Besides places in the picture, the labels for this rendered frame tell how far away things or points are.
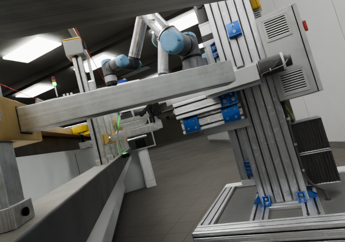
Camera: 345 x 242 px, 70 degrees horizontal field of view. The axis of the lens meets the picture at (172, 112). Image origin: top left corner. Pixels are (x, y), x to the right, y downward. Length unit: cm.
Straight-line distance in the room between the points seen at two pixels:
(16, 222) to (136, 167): 395
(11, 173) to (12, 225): 5
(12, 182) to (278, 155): 134
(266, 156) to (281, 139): 12
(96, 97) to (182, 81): 11
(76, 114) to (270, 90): 127
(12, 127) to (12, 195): 7
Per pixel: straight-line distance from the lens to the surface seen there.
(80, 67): 108
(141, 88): 32
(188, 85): 33
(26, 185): 90
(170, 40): 130
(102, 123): 129
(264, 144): 149
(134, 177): 424
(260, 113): 148
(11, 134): 32
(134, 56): 166
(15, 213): 30
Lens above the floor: 75
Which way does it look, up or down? 4 degrees up
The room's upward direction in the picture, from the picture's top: 15 degrees counter-clockwise
